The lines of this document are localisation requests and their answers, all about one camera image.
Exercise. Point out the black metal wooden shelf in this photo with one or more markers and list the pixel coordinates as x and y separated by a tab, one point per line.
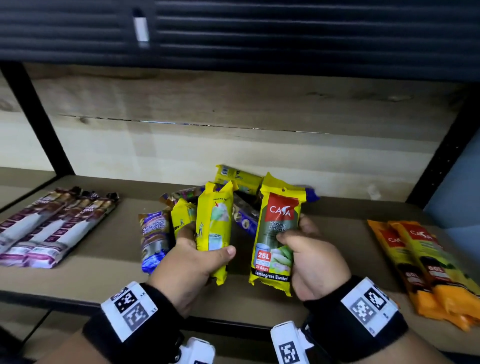
337	232

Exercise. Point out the person's right hand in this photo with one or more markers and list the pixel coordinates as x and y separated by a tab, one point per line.
318	266

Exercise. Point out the orange Casa 60L packet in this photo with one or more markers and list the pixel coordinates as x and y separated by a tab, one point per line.
435	255
397	258

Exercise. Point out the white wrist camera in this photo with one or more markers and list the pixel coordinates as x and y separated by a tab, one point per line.
195	352
281	332

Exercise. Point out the person's left hand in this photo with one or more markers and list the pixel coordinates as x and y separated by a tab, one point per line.
183	270

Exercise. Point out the black wristband with marker tags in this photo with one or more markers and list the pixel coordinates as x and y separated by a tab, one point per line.
330	330
165	326

